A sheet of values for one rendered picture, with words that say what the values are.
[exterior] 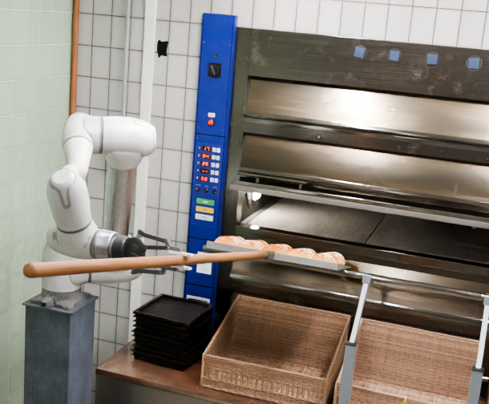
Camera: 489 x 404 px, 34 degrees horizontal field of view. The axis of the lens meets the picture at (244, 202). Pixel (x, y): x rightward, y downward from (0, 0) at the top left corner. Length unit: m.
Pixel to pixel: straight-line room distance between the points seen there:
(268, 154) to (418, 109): 0.70
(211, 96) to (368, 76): 0.73
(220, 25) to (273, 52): 0.27
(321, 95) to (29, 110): 1.32
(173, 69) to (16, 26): 0.73
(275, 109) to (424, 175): 0.73
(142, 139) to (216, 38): 1.03
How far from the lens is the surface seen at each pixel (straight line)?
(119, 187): 2.95
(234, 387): 3.53
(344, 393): 3.28
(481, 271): 3.66
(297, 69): 3.64
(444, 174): 3.59
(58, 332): 3.24
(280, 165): 3.69
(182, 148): 3.86
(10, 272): 3.85
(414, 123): 3.55
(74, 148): 2.72
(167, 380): 3.62
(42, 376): 3.36
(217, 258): 2.55
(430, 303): 3.71
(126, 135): 2.80
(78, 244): 2.35
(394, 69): 3.56
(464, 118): 3.55
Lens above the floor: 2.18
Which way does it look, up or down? 13 degrees down
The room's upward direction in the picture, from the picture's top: 5 degrees clockwise
